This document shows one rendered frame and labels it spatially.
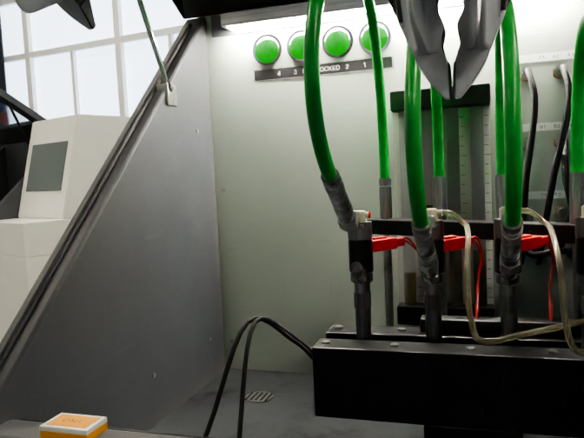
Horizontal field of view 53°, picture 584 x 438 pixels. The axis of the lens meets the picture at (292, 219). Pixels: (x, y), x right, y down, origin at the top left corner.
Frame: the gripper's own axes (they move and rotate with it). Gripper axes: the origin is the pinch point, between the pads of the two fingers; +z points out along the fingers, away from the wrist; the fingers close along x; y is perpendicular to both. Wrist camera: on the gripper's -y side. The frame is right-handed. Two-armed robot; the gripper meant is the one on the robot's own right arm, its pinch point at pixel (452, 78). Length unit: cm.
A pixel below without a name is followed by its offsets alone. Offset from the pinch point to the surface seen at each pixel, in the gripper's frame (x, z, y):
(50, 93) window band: -417, -86, -474
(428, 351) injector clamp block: -4.2, 24.8, -24.3
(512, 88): 4.1, -0.8, -14.3
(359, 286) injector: -12.0, 18.7, -28.1
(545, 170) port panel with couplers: 11, 7, -57
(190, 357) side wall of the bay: -43, 34, -44
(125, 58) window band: -319, -109, -462
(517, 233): 4.5, 11.6, -18.1
